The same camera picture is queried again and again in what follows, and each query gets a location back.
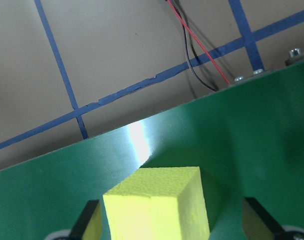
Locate yellow foam cube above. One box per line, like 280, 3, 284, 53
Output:
103, 166, 210, 240

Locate green conveyor belt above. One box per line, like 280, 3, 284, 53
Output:
0, 47, 304, 240

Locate thin black wire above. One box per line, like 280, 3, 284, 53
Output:
175, 0, 219, 93

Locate thin red wire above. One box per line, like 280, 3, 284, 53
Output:
166, 0, 231, 85

